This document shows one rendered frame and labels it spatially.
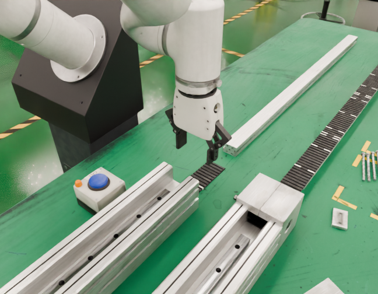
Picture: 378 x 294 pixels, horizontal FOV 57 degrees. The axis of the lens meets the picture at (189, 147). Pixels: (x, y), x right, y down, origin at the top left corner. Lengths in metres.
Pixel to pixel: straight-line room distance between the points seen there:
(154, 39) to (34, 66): 0.56
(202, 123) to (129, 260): 0.29
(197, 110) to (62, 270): 0.37
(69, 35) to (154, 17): 0.46
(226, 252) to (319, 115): 0.62
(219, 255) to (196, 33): 0.39
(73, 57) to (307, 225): 0.68
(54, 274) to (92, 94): 0.47
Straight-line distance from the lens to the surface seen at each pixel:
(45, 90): 1.07
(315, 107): 1.18
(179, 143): 0.78
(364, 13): 2.68
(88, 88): 0.96
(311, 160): 0.90
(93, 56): 0.97
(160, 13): 0.48
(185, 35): 0.60
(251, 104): 1.15
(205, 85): 0.63
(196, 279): 0.64
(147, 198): 0.74
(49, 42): 0.90
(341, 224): 0.82
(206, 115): 0.67
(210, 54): 0.61
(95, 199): 0.75
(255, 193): 0.70
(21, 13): 0.85
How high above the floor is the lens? 1.37
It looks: 39 degrees down
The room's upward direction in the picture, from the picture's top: straight up
